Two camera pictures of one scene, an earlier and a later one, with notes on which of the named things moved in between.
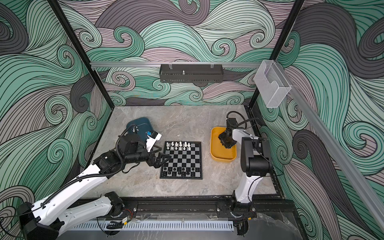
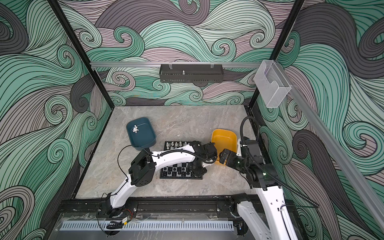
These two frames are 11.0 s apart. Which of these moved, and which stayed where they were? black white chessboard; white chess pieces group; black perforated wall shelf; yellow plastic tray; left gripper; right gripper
Moved: left gripper; right gripper
Stayed: black perforated wall shelf; yellow plastic tray; white chess pieces group; black white chessboard
